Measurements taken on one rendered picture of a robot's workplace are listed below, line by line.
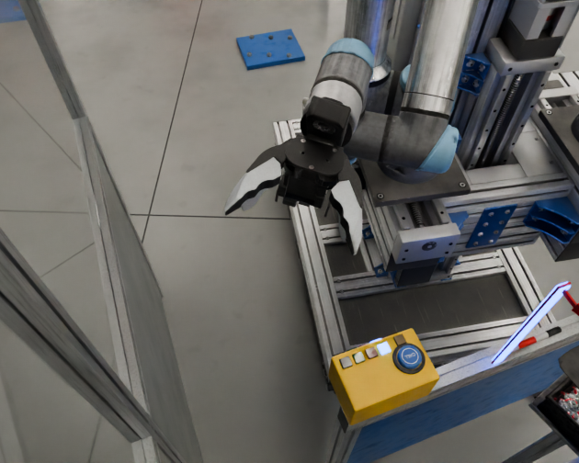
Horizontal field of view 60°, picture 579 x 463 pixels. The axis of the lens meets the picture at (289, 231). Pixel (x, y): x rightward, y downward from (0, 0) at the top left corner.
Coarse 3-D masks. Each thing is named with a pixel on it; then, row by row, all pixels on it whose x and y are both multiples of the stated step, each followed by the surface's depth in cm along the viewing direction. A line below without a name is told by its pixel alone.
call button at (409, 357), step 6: (402, 348) 87; (408, 348) 87; (414, 348) 87; (402, 354) 86; (408, 354) 86; (414, 354) 86; (420, 354) 86; (402, 360) 86; (408, 360) 86; (414, 360) 86; (420, 360) 86; (402, 366) 86; (408, 366) 85; (414, 366) 85
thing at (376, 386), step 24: (408, 336) 89; (336, 360) 87; (384, 360) 87; (336, 384) 89; (360, 384) 84; (384, 384) 84; (408, 384) 84; (432, 384) 86; (360, 408) 82; (384, 408) 87
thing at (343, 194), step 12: (348, 180) 60; (336, 192) 58; (348, 192) 59; (336, 204) 58; (348, 204) 58; (348, 216) 57; (360, 216) 57; (348, 228) 56; (360, 228) 57; (348, 240) 56; (360, 240) 56
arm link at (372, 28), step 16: (352, 0) 88; (368, 0) 86; (384, 0) 86; (352, 16) 90; (368, 16) 88; (384, 16) 89; (352, 32) 93; (368, 32) 91; (384, 32) 92; (384, 48) 95; (384, 64) 99; (384, 80) 100; (368, 96) 101; (384, 96) 101
